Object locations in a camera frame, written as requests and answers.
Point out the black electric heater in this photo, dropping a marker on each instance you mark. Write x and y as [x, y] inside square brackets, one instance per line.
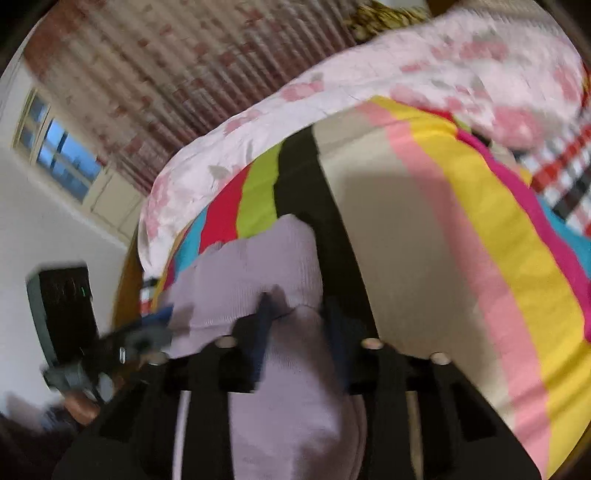
[60, 304]

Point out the window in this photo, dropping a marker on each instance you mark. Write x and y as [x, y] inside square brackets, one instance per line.
[64, 157]

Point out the lilac knitted sweater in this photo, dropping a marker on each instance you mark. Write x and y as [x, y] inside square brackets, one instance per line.
[286, 406]

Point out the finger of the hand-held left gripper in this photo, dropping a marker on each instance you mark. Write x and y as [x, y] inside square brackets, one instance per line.
[159, 318]

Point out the colourful striped bed sheet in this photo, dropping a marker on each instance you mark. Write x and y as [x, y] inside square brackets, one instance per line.
[415, 221]

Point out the pink floral quilt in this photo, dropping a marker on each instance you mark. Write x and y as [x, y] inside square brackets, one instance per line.
[369, 78]

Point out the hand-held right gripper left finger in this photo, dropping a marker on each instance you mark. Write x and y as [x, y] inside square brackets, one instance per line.
[262, 332]

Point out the leopard print cloth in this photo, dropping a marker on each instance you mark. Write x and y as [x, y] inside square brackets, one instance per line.
[388, 18]

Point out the red white checked cloth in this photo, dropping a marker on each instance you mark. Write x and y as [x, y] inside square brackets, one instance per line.
[563, 170]

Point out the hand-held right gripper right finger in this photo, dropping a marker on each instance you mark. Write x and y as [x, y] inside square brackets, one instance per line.
[336, 341]

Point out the floral striped curtain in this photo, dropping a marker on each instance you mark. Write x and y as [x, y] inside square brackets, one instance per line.
[161, 69]

